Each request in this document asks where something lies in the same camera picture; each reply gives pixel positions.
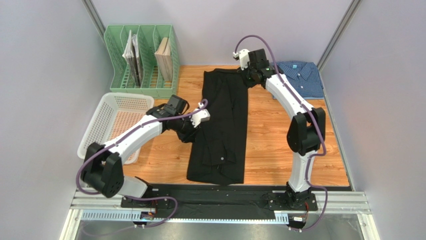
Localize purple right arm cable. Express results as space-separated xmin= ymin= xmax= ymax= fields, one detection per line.
xmin=233 ymin=34 xmax=329 ymax=233

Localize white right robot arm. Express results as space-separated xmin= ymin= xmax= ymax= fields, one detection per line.
xmin=233 ymin=49 xmax=326 ymax=209

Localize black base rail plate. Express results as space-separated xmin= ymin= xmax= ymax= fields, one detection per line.
xmin=119 ymin=182 xmax=354 ymax=221

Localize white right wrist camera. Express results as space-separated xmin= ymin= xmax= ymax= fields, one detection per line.
xmin=232 ymin=49 xmax=250 ymax=70

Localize black long sleeve shirt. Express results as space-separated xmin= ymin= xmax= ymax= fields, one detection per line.
xmin=186 ymin=68 xmax=248 ymax=186

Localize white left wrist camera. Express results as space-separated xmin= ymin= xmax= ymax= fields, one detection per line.
xmin=189 ymin=102 xmax=211 ymax=128

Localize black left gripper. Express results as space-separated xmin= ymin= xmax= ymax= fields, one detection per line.
xmin=172 ymin=113 xmax=202 ymax=144

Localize green file organizer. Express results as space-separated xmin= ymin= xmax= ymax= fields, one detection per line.
xmin=103 ymin=24 xmax=181 ymax=99

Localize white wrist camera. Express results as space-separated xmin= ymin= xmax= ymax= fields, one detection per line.
xmin=189 ymin=102 xmax=211 ymax=128
xmin=232 ymin=49 xmax=250 ymax=70

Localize folded blue checkered shirt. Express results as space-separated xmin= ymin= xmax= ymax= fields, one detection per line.
xmin=276 ymin=60 xmax=324 ymax=98

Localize white plastic basket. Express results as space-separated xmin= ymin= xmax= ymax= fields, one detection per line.
xmin=77 ymin=92 xmax=155 ymax=160

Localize grey magazines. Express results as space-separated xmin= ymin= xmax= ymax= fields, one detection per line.
xmin=122 ymin=30 xmax=144 ymax=88

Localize folded light blue shirt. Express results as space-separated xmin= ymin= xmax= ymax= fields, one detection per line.
xmin=271 ymin=94 xmax=325 ymax=101

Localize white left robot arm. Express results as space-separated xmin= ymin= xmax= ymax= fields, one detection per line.
xmin=75 ymin=95 xmax=210 ymax=199

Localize tan books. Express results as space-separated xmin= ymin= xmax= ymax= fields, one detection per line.
xmin=154 ymin=37 xmax=174 ymax=82

